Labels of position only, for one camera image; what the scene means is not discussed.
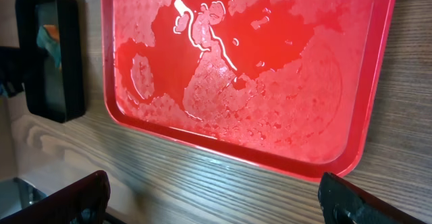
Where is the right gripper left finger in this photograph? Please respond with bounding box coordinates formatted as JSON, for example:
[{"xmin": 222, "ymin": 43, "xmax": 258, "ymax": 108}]
[{"xmin": 1, "ymin": 170, "xmax": 111, "ymax": 224}]

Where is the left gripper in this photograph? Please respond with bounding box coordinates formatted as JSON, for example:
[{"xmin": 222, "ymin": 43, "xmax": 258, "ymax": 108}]
[{"xmin": 1, "ymin": 47, "xmax": 32, "ymax": 98}]

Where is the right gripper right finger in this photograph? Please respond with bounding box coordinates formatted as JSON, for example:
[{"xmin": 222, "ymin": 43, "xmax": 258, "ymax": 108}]
[{"xmin": 317, "ymin": 172, "xmax": 425, "ymax": 224}]

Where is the green orange sponge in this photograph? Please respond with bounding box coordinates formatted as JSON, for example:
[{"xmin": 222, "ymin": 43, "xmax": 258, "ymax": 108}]
[{"xmin": 36, "ymin": 24, "xmax": 61, "ymax": 69}]

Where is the black rectangular water tray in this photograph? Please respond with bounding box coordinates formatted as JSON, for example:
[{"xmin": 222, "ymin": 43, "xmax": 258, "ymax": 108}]
[{"xmin": 15, "ymin": 0, "xmax": 86, "ymax": 123}]

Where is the red plastic tray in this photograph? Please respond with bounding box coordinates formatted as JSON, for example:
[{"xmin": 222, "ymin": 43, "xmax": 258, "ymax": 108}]
[{"xmin": 101, "ymin": 0, "xmax": 396, "ymax": 181}]

